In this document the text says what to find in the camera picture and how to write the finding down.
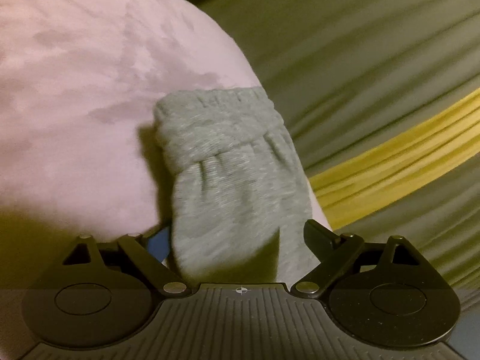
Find grey sweatpants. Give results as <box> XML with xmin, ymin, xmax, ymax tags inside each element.
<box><xmin>154</xmin><ymin>87</ymin><xmax>318</xmax><ymax>284</ymax></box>

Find yellow curtain panel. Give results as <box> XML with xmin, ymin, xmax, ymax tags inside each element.
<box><xmin>309</xmin><ymin>90</ymin><xmax>479</xmax><ymax>230</ymax></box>

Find grey-green curtain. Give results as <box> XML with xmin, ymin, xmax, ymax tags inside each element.
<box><xmin>214</xmin><ymin>0</ymin><xmax>479</xmax><ymax>287</ymax></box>

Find pink fleece bed blanket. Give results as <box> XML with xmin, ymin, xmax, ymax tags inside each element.
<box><xmin>0</xmin><ymin>0</ymin><xmax>335</xmax><ymax>360</ymax></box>

